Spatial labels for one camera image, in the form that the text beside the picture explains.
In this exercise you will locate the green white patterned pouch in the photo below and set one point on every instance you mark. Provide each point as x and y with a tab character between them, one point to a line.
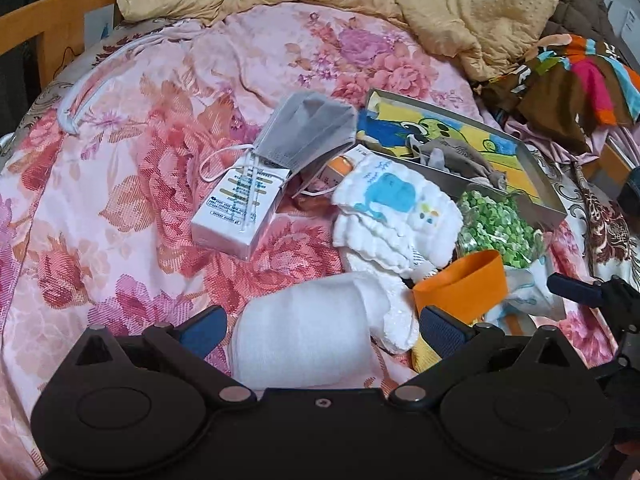
495	230

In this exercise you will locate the metal box with cartoon lining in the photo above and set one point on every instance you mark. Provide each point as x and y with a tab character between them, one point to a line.
450	132

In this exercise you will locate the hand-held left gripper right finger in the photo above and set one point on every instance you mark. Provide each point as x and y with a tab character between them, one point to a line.
442	331

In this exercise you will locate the brown quilted blanket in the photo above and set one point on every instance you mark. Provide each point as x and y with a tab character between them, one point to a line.
580	5

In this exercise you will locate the grey cloth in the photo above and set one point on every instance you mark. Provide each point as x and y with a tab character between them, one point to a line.
460	162

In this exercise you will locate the white fluffy cloth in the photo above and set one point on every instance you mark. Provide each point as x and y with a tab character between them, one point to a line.
395	320

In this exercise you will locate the brown multicolour striped garment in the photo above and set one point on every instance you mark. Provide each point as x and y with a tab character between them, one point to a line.
555	90

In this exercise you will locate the brown white floral sheet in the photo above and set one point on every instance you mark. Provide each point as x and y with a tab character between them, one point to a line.
600	230

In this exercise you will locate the orange white small bottle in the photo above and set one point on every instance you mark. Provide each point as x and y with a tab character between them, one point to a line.
340	167

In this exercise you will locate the wooden board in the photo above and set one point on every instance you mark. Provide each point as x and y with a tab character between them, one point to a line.
607	162

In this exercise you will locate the light blue printed cloth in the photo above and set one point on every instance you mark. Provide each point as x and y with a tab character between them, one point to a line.
530	295

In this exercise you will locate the white towel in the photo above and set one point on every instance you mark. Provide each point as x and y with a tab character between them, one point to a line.
300	335

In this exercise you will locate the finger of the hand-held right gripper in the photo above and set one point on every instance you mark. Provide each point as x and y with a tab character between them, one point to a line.
575	287

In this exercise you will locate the pink floral bedsheet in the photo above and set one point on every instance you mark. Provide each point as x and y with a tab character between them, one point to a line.
125	185

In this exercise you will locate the yellow quilt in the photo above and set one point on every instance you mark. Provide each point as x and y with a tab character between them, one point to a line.
450	5

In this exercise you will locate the pink satin cloth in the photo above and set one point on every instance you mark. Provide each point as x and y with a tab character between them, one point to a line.
525	132

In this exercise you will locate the yellow cloth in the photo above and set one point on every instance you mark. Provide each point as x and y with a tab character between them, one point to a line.
425	355

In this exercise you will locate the orange band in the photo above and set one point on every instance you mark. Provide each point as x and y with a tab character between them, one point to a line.
465	280

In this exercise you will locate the white printed carton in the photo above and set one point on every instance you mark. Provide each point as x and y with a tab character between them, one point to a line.
235	215

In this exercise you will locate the grey face mask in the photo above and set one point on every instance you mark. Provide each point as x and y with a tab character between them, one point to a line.
305	130

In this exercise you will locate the wooden chair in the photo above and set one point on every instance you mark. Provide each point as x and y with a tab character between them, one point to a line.
55	15

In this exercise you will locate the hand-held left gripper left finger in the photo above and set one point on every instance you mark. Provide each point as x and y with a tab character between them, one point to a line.
201	332

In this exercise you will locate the white whale print cloth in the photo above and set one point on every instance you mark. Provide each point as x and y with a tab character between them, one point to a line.
395	200

